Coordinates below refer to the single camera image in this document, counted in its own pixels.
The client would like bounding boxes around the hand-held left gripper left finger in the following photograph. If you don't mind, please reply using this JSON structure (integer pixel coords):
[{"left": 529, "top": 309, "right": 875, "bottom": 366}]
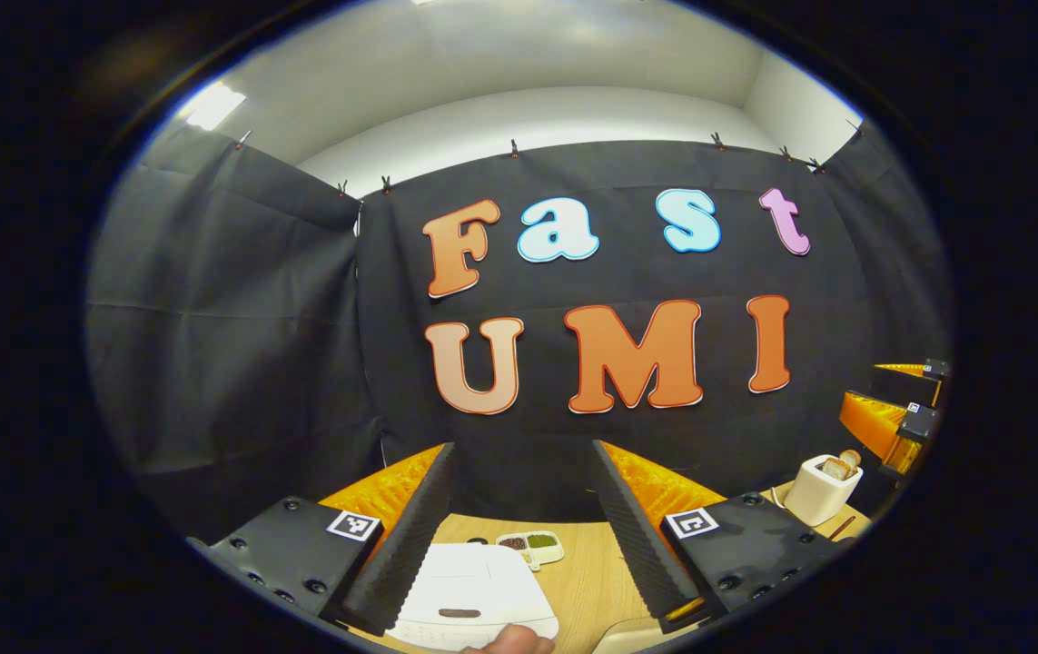
[{"left": 186, "top": 442, "right": 462, "bottom": 638}]

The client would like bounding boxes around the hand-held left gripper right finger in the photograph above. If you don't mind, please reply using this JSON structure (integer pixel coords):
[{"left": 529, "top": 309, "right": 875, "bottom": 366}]
[{"left": 589, "top": 439, "right": 856, "bottom": 636}]

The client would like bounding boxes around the white rice cooker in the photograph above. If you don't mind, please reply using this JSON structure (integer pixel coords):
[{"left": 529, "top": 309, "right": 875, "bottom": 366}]
[{"left": 387, "top": 543, "right": 560, "bottom": 652}]

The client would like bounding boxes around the white toaster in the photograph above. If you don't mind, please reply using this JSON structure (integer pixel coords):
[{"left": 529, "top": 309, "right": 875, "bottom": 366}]
[{"left": 784, "top": 454, "right": 865, "bottom": 528}]

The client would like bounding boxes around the white divided condiment dish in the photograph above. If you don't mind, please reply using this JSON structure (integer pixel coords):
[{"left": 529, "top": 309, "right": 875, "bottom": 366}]
[{"left": 496, "top": 531, "right": 565, "bottom": 571}]

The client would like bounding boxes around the black backdrop cloth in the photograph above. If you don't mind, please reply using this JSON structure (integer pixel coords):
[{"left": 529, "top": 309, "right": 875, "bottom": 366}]
[{"left": 85, "top": 118, "right": 954, "bottom": 546}]

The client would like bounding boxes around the row of black cloth clips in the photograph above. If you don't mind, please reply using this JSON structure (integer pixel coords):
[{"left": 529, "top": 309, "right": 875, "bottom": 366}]
[{"left": 235, "top": 118, "right": 866, "bottom": 196}]

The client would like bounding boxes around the ceiling light panel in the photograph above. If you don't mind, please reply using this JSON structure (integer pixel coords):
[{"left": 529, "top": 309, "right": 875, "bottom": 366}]
[{"left": 178, "top": 82, "right": 247, "bottom": 131}]

